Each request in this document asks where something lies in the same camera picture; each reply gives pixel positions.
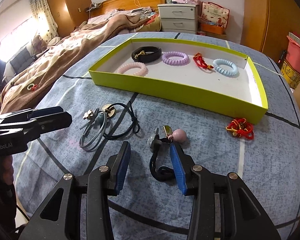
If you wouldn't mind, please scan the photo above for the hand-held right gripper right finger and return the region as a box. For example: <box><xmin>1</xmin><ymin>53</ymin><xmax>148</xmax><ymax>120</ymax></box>
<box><xmin>169</xmin><ymin>144</ymin><xmax>282</xmax><ymax>240</ymax></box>

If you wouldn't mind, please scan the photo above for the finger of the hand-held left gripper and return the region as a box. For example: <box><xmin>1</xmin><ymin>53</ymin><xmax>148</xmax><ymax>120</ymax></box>
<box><xmin>0</xmin><ymin>112</ymin><xmax>73</xmax><ymax>140</ymax></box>
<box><xmin>0</xmin><ymin>106</ymin><xmax>65</xmax><ymax>124</ymax></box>

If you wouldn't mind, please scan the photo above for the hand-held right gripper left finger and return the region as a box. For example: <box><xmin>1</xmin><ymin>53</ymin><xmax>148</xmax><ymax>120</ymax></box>
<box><xmin>19</xmin><ymin>141</ymin><xmax>131</xmax><ymax>240</ymax></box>

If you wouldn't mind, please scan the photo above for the black hair tie pink ball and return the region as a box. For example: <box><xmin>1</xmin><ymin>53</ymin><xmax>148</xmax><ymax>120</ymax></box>
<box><xmin>147</xmin><ymin>126</ymin><xmax>188</xmax><ymax>182</ymax></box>

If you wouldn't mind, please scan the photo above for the green cardboard box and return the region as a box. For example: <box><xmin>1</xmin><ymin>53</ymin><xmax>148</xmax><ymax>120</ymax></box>
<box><xmin>88</xmin><ymin>38</ymin><xmax>269</xmax><ymax>125</ymax></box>

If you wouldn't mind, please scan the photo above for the pink spiral hair tie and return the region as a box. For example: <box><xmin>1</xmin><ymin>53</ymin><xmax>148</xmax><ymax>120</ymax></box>
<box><xmin>115</xmin><ymin>62</ymin><xmax>148</xmax><ymax>77</ymax></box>

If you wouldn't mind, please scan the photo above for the blue spiral hair tie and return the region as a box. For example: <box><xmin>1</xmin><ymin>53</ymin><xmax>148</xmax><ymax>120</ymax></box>
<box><xmin>212</xmin><ymin>58</ymin><xmax>239</xmax><ymax>78</ymax></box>

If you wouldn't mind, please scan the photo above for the purple spiral hair tie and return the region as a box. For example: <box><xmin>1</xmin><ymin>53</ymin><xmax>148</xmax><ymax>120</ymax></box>
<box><xmin>161</xmin><ymin>51</ymin><xmax>190</xmax><ymax>67</ymax></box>

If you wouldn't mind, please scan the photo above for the red knotted cord bracelet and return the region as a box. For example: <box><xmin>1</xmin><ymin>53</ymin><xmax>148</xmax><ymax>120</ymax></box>
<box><xmin>226</xmin><ymin>117</ymin><xmax>255</xmax><ymax>140</ymax></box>
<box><xmin>193</xmin><ymin>52</ymin><xmax>214</xmax><ymax>70</ymax></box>

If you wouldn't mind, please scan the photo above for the black wrist band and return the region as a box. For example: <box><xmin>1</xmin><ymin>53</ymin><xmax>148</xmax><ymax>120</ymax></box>
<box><xmin>131</xmin><ymin>46</ymin><xmax>162</xmax><ymax>62</ymax></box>

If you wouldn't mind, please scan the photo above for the person's left hand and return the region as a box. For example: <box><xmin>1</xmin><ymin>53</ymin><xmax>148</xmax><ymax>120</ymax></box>
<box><xmin>1</xmin><ymin>154</ymin><xmax>15</xmax><ymax>188</ymax></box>

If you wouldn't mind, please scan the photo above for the bed with brown blanket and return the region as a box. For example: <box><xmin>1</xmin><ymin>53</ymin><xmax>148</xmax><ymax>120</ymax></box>
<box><xmin>0</xmin><ymin>14</ymin><xmax>140</xmax><ymax>115</ymax></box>

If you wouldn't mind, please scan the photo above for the blue patterned cloth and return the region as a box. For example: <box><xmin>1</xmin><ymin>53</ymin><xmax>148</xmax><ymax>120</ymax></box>
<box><xmin>11</xmin><ymin>31</ymin><xmax>300</xmax><ymax>240</ymax></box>

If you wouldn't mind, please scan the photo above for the brown teddy bear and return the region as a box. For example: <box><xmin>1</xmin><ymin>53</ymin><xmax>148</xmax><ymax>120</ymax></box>
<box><xmin>31</xmin><ymin>35</ymin><xmax>48</xmax><ymax>54</ymax></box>

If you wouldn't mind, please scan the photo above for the pink floral quilt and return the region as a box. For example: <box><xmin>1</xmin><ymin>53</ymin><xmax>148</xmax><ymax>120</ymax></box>
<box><xmin>47</xmin><ymin>27</ymin><xmax>108</xmax><ymax>63</ymax></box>

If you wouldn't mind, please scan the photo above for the floral curtain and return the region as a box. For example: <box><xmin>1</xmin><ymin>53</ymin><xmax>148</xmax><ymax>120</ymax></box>
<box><xmin>29</xmin><ymin>0</ymin><xmax>58</xmax><ymax>39</ymax></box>

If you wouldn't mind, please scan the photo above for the small wooden wardrobe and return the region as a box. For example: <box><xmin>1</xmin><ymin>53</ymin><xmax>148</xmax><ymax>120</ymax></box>
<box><xmin>44</xmin><ymin>0</ymin><xmax>92</xmax><ymax>39</ymax></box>

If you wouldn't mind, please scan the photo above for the white power strip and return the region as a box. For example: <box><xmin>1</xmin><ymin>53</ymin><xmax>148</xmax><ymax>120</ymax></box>
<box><xmin>86</xmin><ymin>2</ymin><xmax>103</xmax><ymax>12</ymax></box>

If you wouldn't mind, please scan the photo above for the wooden headboard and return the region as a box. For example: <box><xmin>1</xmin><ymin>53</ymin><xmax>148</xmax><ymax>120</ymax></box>
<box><xmin>86</xmin><ymin>0</ymin><xmax>165</xmax><ymax>22</ymax></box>

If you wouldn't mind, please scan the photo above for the orange box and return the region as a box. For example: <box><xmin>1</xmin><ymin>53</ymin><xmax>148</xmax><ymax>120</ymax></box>
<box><xmin>201</xmin><ymin>24</ymin><xmax>227</xmax><ymax>35</ymax></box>

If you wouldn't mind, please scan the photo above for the yellow patterned box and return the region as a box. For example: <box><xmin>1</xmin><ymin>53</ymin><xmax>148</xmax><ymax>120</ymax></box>
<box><xmin>280</xmin><ymin>59</ymin><xmax>300</xmax><ymax>88</ymax></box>

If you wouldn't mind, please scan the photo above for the grey nightstand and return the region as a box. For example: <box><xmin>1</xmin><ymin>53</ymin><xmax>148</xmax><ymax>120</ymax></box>
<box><xmin>157</xmin><ymin>4</ymin><xmax>200</xmax><ymax>33</ymax></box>

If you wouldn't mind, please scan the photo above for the red patterned gift bag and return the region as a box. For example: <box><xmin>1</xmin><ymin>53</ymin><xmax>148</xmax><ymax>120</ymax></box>
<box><xmin>201</xmin><ymin>2</ymin><xmax>230</xmax><ymax>29</ymax></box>

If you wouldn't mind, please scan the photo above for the pink plastic bin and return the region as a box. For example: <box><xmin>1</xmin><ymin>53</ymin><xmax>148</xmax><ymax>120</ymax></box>
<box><xmin>287</xmin><ymin>35</ymin><xmax>300</xmax><ymax>77</ymax></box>

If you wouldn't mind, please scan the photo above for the large wooden wardrobe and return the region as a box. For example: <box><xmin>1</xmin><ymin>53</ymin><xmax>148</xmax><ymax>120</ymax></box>
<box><xmin>240</xmin><ymin>0</ymin><xmax>300</xmax><ymax>67</ymax></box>

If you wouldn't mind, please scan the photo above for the grey hair tie teal bead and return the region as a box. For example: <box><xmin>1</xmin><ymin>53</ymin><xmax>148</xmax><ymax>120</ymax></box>
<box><xmin>79</xmin><ymin>107</ymin><xmax>108</xmax><ymax>152</ymax></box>

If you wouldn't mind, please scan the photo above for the black hair tie gold disc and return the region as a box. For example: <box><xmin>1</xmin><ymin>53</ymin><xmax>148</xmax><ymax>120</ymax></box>
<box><xmin>102</xmin><ymin>102</ymin><xmax>142</xmax><ymax>139</ymax></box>

